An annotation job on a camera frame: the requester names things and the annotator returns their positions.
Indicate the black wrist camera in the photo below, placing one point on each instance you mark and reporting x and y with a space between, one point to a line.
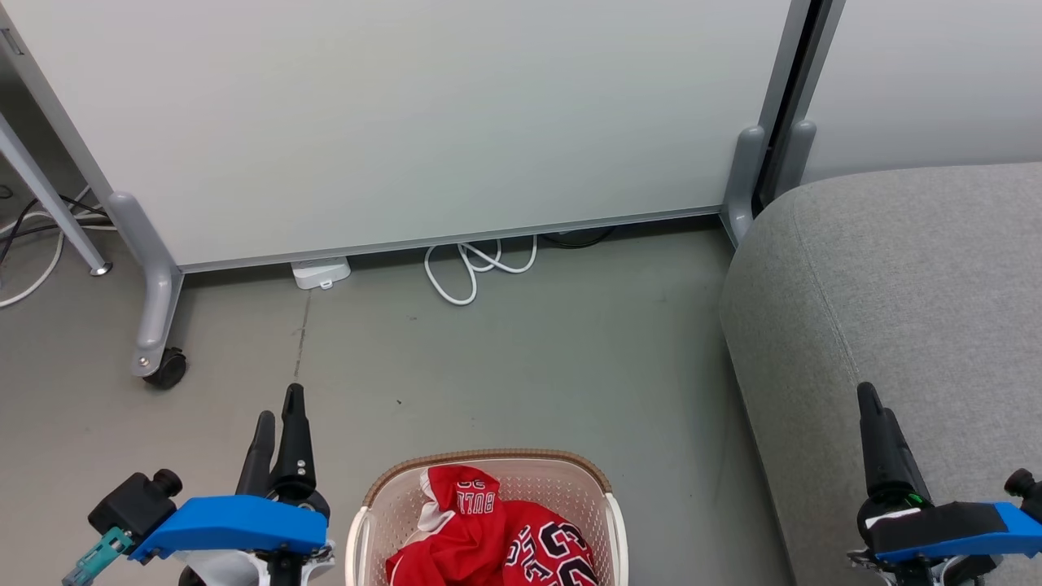
1027 488
130 503

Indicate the grey metal table leg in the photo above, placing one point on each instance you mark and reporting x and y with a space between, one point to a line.
49 195

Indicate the grey fabric sofa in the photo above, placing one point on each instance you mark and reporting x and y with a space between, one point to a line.
912 285

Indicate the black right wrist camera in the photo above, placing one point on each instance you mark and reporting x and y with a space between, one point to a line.
1027 488

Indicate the large white partition grey frame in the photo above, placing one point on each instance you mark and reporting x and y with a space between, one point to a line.
423 114

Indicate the small white power adapter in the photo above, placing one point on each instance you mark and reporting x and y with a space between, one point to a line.
320 272

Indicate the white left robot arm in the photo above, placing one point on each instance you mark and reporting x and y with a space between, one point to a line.
224 571

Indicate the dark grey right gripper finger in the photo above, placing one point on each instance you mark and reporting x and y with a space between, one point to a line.
875 448
902 456

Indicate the cream plastic laundry basket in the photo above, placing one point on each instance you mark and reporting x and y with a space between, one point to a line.
391 521

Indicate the white partition dark frame edge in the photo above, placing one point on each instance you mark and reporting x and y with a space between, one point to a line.
936 81

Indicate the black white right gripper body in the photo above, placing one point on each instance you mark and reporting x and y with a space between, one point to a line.
895 498

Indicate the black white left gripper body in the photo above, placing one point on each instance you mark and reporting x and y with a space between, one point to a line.
309 495

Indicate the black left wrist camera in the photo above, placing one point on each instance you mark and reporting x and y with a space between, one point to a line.
130 503

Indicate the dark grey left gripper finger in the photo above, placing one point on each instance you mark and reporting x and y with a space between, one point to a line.
259 456
295 439

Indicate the red jersey with Bulls lettering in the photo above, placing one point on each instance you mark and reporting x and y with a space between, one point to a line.
460 529

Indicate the black caster wheel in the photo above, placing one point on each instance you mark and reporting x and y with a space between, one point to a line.
168 369

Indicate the red jersey with number print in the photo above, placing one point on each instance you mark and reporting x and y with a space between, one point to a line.
553 549

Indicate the blue right camera mount black tape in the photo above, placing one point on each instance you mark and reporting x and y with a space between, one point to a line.
944 529

